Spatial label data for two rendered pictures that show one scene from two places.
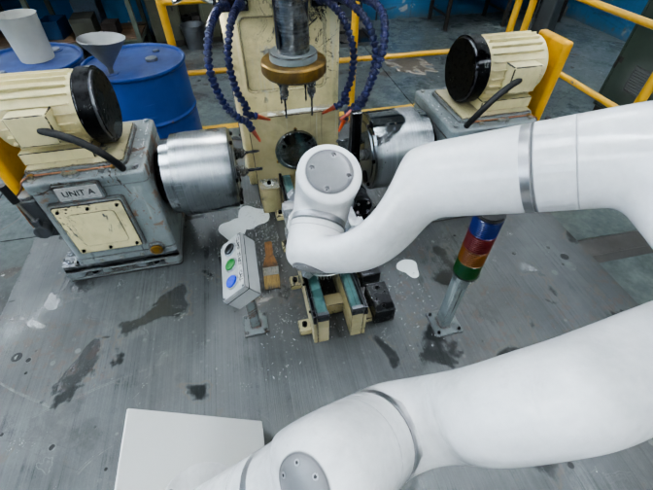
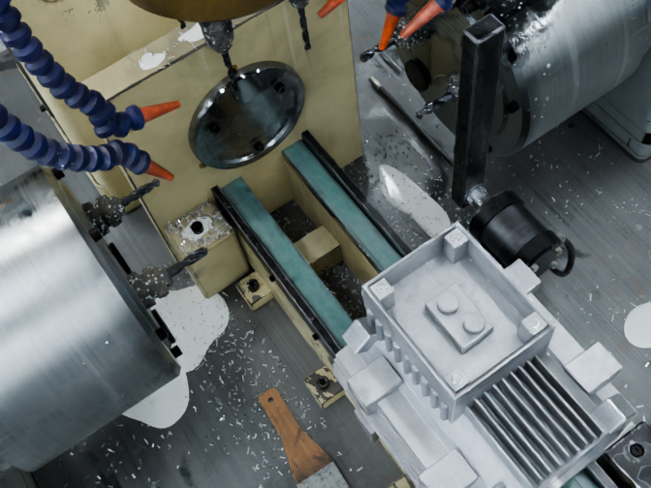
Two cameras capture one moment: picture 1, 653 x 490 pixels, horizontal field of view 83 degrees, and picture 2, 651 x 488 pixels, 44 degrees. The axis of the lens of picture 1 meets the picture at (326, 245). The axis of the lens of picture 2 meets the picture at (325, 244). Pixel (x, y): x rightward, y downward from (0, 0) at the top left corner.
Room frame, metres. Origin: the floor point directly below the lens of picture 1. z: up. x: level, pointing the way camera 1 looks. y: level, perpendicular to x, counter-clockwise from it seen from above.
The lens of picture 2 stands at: (0.53, 0.16, 1.74)
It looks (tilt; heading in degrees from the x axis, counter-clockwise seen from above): 61 degrees down; 349
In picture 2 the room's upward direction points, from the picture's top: 12 degrees counter-clockwise
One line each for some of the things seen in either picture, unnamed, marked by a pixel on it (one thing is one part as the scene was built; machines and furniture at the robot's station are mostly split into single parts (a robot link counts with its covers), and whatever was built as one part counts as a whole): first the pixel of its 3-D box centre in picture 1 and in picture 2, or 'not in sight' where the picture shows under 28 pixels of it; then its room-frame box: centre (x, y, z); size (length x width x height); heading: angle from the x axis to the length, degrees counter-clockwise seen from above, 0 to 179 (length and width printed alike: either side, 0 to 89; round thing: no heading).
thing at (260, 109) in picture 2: (296, 151); (249, 119); (1.11, 0.10, 1.02); 0.15 x 0.02 x 0.15; 103
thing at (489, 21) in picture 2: (354, 154); (475, 125); (0.92, -0.08, 1.12); 0.04 x 0.03 x 0.26; 13
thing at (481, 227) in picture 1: (486, 223); not in sight; (0.56, -0.33, 1.19); 0.06 x 0.06 x 0.04
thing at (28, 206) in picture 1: (37, 206); not in sight; (0.75, 0.78, 1.07); 0.08 x 0.07 x 0.20; 13
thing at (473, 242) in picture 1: (480, 237); not in sight; (0.56, -0.33, 1.14); 0.06 x 0.06 x 0.04
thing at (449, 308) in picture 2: not in sight; (454, 322); (0.76, 0.02, 1.11); 0.12 x 0.11 x 0.07; 13
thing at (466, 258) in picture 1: (473, 252); not in sight; (0.56, -0.33, 1.10); 0.06 x 0.06 x 0.04
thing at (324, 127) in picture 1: (294, 152); (229, 107); (1.17, 0.12, 0.97); 0.30 x 0.11 x 0.34; 103
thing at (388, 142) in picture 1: (397, 147); (533, 9); (1.09, -0.24, 1.04); 0.41 x 0.25 x 0.25; 103
